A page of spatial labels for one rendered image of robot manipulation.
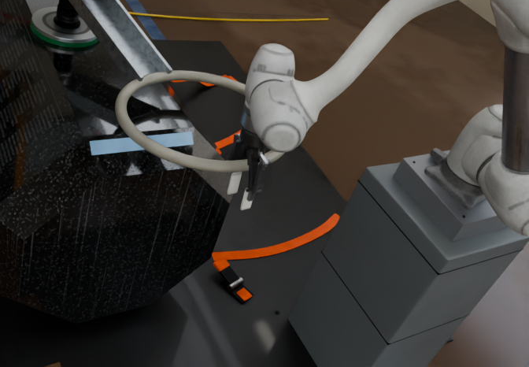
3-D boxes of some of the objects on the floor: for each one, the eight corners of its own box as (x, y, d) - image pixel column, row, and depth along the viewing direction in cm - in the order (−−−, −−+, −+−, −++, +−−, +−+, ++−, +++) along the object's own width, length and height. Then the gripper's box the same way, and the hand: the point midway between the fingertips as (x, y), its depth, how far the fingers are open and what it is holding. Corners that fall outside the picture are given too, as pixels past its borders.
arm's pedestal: (363, 285, 263) (449, 144, 215) (435, 383, 233) (555, 245, 186) (268, 312, 235) (344, 157, 188) (338, 427, 206) (448, 278, 158)
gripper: (292, 146, 142) (269, 220, 155) (249, 105, 153) (231, 177, 166) (267, 150, 138) (246, 226, 150) (224, 108, 149) (208, 182, 162)
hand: (240, 191), depth 157 cm, fingers open, 6 cm apart
